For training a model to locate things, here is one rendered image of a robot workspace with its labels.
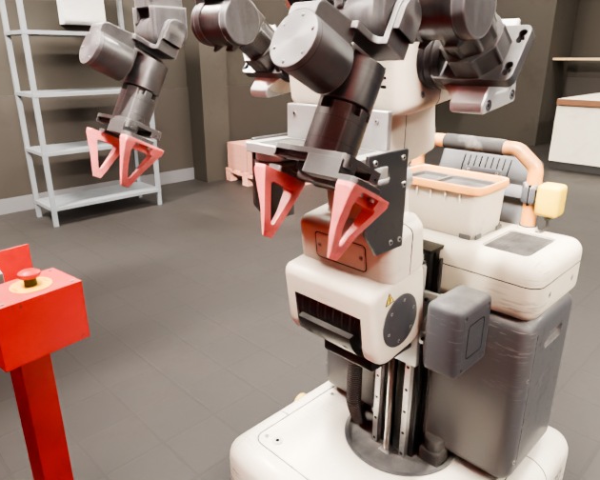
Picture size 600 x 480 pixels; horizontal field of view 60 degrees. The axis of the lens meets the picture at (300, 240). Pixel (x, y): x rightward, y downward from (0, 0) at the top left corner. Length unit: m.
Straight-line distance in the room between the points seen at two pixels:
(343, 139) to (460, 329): 0.54
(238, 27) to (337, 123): 0.46
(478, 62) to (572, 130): 5.65
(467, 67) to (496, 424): 0.77
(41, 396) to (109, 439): 0.74
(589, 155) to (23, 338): 5.90
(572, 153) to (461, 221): 5.28
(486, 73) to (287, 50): 0.34
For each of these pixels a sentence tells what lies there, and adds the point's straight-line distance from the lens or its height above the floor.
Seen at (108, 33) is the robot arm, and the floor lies 1.21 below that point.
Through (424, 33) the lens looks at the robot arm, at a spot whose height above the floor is 1.20.
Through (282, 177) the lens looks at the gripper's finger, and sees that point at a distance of 0.58.
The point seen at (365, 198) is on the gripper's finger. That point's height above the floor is 1.05.
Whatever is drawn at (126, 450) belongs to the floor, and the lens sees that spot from 1.86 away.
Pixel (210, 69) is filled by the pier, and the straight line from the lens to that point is 5.18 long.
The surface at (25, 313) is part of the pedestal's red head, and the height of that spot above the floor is 0.76.
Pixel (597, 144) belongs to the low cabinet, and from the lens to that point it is 6.32.
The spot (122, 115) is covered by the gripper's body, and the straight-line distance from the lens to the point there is 0.87.
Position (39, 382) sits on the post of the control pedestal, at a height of 0.57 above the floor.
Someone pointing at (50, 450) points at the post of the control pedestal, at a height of 0.40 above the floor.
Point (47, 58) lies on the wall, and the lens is 4.75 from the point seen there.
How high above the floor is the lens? 1.18
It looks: 20 degrees down
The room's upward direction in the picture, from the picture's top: straight up
